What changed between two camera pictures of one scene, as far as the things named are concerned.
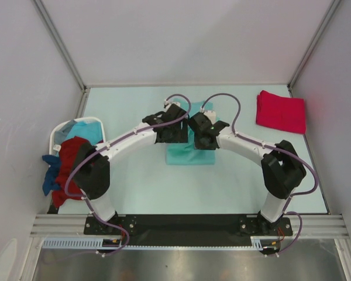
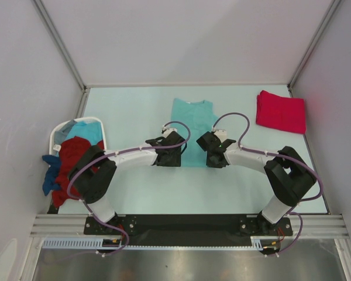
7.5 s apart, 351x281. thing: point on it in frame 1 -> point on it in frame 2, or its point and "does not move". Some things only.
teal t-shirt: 185,153 does not move
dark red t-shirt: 68,153 does not move
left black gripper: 181,136 -> 175,161
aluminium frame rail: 61,225 does not move
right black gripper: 199,144 -> 210,163
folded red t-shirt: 282,112 does not move
